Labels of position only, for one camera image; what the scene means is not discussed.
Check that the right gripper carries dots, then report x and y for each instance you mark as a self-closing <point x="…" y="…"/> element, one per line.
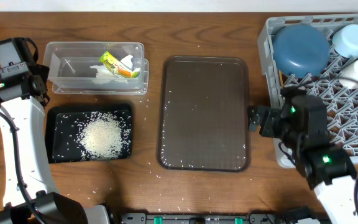
<point x="268" y="126"/>

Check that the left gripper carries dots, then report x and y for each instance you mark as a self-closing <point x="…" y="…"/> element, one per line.
<point x="40" y="75"/>

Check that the wooden chopstick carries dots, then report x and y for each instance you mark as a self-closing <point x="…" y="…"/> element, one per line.
<point x="281" y="79"/>

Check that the white tissue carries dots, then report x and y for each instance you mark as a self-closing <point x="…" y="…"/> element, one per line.
<point x="103" y="75"/>

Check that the yellow green snack wrapper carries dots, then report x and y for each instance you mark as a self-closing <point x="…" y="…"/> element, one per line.
<point x="123" y="67"/>

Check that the white paper cup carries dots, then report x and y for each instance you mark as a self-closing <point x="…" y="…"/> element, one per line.
<point x="351" y="72"/>

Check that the light blue bowl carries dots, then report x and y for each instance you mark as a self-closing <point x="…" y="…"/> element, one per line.
<point x="345" y="41"/>

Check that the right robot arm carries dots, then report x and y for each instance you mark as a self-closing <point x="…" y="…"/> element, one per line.
<point x="327" y="167"/>

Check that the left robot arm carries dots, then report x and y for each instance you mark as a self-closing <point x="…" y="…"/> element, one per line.
<point x="30" y="192"/>

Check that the grey dishwasher rack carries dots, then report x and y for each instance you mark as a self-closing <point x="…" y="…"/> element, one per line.
<point x="341" y="103"/>

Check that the brown serving tray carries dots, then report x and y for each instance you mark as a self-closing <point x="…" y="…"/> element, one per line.
<point x="203" y="119"/>

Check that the clear plastic bin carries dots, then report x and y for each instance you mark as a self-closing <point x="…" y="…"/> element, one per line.
<point x="70" y="72"/>

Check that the black plastic tray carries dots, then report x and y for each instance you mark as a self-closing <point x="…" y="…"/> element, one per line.
<point x="65" y="130"/>

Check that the white rice pile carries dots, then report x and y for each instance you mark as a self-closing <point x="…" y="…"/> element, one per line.
<point x="103" y="135"/>

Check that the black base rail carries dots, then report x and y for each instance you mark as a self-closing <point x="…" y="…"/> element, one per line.
<point x="299" y="215"/>

